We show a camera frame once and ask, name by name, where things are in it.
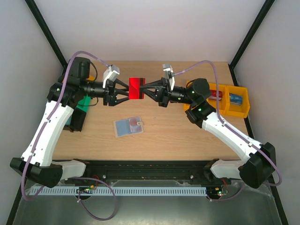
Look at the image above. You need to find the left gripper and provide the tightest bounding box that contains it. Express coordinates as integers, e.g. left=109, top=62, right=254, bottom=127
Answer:
left=82, top=79, right=133, bottom=107

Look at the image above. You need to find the red credit card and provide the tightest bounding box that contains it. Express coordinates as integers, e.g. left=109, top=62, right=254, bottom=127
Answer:
left=128, top=77, right=145, bottom=100

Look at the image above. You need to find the white card holder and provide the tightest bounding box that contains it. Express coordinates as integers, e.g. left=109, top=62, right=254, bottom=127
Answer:
left=113, top=116, right=143, bottom=137

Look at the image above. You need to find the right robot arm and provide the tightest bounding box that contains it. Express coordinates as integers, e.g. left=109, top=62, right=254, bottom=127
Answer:
left=140, top=78, right=276, bottom=188

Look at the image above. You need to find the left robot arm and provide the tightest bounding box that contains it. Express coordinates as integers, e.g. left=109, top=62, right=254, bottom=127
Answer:
left=10, top=57, right=129, bottom=188

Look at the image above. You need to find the yellow bin with black cards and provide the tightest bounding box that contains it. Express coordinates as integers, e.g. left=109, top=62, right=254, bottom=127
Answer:
left=183, top=80, right=198, bottom=111

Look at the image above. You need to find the red card stack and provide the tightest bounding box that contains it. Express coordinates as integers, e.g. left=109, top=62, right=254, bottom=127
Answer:
left=209, top=90, right=223, bottom=101

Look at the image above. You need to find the yellow bin with red cards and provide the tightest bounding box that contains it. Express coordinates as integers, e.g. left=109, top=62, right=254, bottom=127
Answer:
left=207, top=83, right=229, bottom=115

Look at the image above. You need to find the blue card stack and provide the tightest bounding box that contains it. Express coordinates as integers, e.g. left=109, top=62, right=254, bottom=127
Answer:
left=229, top=93, right=243, bottom=106

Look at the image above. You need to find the yellow bin with blue cards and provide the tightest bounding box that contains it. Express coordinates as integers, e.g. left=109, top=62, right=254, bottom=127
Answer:
left=226, top=85, right=250, bottom=118

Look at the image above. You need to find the yellow bin far left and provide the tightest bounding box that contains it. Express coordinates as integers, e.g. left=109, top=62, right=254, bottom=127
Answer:
left=87, top=75, right=96, bottom=81

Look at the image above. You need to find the green bin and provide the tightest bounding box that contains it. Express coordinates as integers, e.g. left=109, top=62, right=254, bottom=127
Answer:
left=76, top=96, right=91, bottom=113

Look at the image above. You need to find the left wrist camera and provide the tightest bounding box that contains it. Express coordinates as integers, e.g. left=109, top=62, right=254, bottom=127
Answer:
left=103, top=65, right=120, bottom=88

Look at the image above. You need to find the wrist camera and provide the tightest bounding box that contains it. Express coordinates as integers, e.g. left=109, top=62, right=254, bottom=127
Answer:
left=103, top=65, right=120, bottom=88
left=163, top=64, right=175, bottom=91

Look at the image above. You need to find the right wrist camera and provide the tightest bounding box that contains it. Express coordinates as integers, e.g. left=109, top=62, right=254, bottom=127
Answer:
left=163, top=64, right=175, bottom=91

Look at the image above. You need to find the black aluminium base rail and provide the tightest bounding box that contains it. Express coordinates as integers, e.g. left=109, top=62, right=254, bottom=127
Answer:
left=53, top=160, right=272, bottom=186

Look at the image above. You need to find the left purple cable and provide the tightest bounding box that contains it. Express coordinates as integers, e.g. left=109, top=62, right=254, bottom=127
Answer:
left=21, top=50, right=119, bottom=220

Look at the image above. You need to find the purple cable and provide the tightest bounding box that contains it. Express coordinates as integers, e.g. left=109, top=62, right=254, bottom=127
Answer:
left=173, top=60, right=283, bottom=203
left=21, top=50, right=119, bottom=220

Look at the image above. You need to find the white slotted cable duct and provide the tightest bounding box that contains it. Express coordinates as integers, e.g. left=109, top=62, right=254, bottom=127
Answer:
left=39, top=187, right=207, bottom=196

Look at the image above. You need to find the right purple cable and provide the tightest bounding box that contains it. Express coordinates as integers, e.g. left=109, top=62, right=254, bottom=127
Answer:
left=173, top=60, right=283, bottom=203

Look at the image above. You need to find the left black frame post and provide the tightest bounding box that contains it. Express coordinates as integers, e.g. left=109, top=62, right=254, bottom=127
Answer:
left=25, top=0, right=68, bottom=68

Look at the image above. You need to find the black frame post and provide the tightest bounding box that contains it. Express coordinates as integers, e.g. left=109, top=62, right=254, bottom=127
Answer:
left=229, top=0, right=275, bottom=71
left=25, top=0, right=68, bottom=68

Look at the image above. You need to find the right black frame post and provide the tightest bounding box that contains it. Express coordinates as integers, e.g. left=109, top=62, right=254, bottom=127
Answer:
left=229, top=0, right=275, bottom=71

